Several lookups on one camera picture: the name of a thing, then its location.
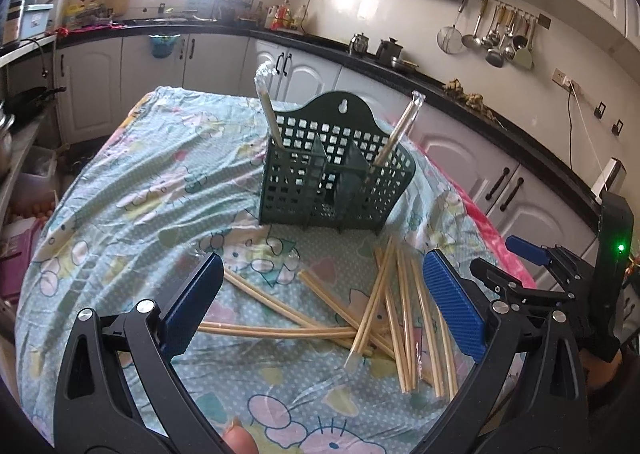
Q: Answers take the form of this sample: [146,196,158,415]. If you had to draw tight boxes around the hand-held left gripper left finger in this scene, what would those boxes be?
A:
[52,251,236,454]

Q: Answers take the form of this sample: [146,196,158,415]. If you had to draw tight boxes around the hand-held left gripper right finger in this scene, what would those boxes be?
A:
[412,250,589,454]

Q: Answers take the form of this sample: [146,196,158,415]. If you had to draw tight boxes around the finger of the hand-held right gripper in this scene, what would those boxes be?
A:
[470,258,596,335]
[505,235,598,292]

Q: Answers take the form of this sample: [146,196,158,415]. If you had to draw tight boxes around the pile of bamboo chopsticks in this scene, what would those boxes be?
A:
[197,234,459,403]

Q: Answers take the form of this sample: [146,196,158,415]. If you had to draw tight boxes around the dark green utensil basket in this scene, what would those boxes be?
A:
[259,91,416,235]

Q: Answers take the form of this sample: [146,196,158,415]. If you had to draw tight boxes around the plastic-wrapped chopstick pair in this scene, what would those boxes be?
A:
[372,91,426,168]
[255,62,287,149]

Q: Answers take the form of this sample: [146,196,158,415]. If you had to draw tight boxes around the row of hanging kitchen utensils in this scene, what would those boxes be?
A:
[461,0,536,71]

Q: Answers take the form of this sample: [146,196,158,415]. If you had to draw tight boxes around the person's right hand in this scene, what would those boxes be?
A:
[580,350,624,391]

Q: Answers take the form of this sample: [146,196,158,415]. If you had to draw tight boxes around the person's left hand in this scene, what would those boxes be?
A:
[222,424,259,454]

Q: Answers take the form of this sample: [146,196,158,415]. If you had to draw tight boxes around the pink cloth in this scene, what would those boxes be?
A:
[415,141,537,291]

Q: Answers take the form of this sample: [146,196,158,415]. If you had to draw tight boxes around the white countertop device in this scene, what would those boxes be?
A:
[594,159,627,199]

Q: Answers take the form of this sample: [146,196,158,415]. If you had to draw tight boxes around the light blue printed tablecloth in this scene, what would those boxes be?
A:
[15,84,526,454]

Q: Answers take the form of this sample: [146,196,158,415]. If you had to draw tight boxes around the dried brown roots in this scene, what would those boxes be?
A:
[442,78,507,124]

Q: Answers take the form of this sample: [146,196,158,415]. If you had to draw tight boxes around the purple box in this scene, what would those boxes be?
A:
[0,219,42,301]

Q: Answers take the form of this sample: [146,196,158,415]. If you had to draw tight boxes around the tray of eggs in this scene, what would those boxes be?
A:
[7,191,56,221]

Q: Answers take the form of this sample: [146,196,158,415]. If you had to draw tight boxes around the metal mesh strainer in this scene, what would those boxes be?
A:
[437,0,471,56]

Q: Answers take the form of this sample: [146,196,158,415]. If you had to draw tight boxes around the dark lidded pot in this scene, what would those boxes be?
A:
[376,37,405,64]

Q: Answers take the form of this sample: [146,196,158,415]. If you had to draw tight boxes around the white base cabinets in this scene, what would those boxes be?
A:
[52,29,601,296]

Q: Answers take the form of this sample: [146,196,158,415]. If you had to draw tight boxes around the metal stock pot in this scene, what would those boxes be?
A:
[0,104,17,176]

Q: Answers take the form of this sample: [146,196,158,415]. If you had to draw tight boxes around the blue plastic bag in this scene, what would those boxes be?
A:
[148,33,181,60]

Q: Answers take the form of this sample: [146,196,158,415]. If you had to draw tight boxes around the black frying pan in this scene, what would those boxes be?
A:
[5,86,68,118]

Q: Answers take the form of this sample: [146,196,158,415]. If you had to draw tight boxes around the black kitchen countertop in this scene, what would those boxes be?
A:
[55,17,608,224]

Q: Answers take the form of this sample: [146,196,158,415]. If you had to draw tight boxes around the pink dishcloth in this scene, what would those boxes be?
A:
[57,23,126,34]

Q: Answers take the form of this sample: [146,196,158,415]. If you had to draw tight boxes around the black spice rack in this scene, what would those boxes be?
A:
[215,0,259,23]

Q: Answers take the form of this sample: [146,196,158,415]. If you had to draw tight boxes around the cluster of condiment bottles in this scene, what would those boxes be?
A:
[264,0,309,33]

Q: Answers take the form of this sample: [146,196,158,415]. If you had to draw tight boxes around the yellow container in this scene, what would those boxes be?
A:
[65,0,114,28]

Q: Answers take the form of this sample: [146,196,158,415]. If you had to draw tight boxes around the blue plastic bin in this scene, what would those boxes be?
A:
[22,3,55,40]

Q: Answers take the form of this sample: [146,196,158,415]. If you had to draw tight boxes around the black power cable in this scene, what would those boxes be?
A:
[566,88,605,171]

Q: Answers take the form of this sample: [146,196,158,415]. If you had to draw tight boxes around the white wall outlet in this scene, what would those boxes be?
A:
[552,68,584,93]

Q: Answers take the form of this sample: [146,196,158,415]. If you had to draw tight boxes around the metal utensil rail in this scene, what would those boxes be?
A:
[475,0,552,30]

